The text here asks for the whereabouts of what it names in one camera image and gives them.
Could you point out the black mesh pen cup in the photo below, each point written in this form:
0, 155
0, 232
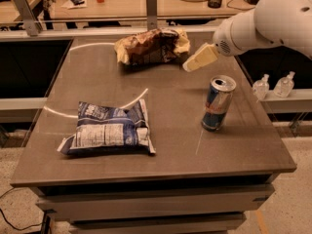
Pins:
215, 4

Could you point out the blue silver energy drink can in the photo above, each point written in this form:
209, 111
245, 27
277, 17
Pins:
219, 97

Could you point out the blue chip bag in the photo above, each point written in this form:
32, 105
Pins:
101, 128

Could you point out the clear sanitizer bottle right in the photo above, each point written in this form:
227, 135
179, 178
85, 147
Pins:
284, 86

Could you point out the clear sanitizer bottle left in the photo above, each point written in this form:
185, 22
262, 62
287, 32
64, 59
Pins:
261, 87

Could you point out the clear sanitizer bottle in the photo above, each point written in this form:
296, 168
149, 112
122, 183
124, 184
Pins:
261, 87
284, 86

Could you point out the brown chip bag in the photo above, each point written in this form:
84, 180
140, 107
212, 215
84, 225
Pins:
159, 45

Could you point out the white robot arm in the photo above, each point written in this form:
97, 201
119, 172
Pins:
270, 24

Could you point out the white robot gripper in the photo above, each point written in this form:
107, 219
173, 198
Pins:
222, 42

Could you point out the metal railing with posts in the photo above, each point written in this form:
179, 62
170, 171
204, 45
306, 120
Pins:
158, 10

